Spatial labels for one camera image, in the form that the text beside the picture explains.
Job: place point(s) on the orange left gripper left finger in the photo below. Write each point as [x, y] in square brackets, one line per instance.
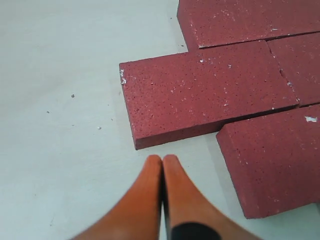
[137, 215]

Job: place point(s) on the red brick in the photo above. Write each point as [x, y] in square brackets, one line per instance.
[274, 160]
[184, 95]
[299, 61]
[210, 23]

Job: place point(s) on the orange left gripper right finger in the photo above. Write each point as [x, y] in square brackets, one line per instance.
[188, 214]

